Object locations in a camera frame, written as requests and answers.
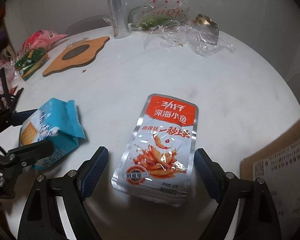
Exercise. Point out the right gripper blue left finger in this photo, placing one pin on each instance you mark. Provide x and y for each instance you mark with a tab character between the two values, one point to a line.
91	171

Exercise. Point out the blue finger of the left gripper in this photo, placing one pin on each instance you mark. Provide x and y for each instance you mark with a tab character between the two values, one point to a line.
18	118
31	153

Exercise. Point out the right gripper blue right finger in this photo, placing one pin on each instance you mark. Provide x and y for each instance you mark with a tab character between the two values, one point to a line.
211	174

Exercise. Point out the blue cracker package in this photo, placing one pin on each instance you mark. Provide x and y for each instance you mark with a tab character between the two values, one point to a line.
58	122

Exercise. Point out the red silver fish snack pouch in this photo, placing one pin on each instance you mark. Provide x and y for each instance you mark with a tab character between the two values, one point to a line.
158	160

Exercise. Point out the green snack bag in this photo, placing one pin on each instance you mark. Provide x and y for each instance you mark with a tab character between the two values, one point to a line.
30	62

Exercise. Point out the cardboard box with label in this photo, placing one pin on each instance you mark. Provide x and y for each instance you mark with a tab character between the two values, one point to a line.
278	164

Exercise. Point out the pink snack bag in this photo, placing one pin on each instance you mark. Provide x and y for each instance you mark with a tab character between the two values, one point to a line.
41	39

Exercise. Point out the orange cork coaster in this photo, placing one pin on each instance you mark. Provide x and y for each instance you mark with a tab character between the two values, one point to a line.
78	54

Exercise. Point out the grey chair left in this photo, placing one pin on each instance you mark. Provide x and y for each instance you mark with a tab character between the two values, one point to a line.
88	24

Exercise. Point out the crumpled clear plastic wrap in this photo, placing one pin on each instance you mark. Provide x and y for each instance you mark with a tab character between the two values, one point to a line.
174	34

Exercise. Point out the grey chair behind vase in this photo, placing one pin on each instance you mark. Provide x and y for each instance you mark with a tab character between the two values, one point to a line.
135	15

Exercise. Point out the tall clear glass vase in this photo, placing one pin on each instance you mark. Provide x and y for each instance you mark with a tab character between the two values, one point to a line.
118	18

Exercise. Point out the clear polka dot wrapper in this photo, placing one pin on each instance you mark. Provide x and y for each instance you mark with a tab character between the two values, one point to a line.
159	12

